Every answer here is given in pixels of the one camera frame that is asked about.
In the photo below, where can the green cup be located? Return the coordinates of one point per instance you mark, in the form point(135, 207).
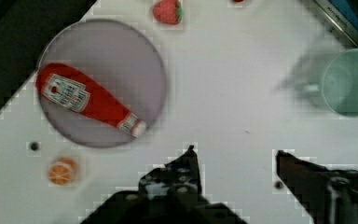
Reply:
point(330, 80)

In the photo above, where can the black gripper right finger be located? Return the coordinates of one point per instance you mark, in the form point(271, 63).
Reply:
point(329, 196)

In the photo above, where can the orange slice toy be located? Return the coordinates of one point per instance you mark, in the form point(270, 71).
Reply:
point(63, 171)

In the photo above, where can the toaster oven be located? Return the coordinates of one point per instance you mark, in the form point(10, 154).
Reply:
point(342, 15)

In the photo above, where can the red ketchup bottle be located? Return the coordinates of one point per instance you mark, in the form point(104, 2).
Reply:
point(71, 89)

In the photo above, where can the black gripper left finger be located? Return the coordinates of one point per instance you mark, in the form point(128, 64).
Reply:
point(167, 195)

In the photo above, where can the grey round plate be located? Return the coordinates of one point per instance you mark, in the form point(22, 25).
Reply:
point(119, 58)

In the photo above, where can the pink toy strawberry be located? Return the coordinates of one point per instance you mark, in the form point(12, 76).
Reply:
point(168, 12)

